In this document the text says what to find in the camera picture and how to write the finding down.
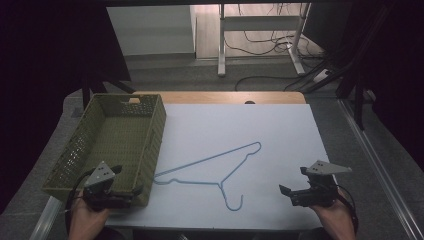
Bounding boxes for white board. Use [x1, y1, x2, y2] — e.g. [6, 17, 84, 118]
[105, 103, 338, 232]

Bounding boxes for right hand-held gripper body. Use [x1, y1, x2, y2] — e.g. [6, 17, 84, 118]
[289, 160, 353, 208]

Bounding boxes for black metal stand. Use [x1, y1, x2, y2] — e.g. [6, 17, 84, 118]
[334, 74, 371, 131]

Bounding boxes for white power strip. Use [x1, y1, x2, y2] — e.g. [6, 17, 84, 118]
[312, 68, 332, 83]

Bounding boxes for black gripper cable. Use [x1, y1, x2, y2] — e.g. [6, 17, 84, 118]
[63, 167, 98, 221]
[336, 185, 360, 235]

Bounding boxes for metal floor rail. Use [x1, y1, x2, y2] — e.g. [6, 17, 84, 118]
[338, 99, 424, 240]
[29, 195, 65, 240]

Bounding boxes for person's right hand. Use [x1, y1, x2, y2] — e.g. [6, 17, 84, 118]
[309, 191, 356, 234]

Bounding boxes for white cabinet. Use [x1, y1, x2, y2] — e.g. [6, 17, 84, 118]
[106, 5, 197, 57]

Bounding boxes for green plastic basket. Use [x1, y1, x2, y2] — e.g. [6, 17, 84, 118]
[41, 93, 167, 207]

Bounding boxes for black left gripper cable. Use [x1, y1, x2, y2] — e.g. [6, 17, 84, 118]
[63, 167, 98, 221]

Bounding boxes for white metal desk frame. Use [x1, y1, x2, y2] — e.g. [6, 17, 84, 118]
[217, 3, 312, 78]

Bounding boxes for black floor cables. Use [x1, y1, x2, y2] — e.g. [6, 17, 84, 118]
[223, 3, 338, 93]

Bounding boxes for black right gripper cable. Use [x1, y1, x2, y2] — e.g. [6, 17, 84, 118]
[336, 185, 360, 235]

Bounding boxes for blue wire clothes hanger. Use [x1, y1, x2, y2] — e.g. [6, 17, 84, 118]
[153, 141, 263, 212]

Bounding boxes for person's left hand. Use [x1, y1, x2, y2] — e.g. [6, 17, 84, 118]
[68, 191, 112, 236]

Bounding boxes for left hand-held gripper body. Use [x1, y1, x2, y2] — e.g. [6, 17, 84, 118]
[82, 161, 134, 212]

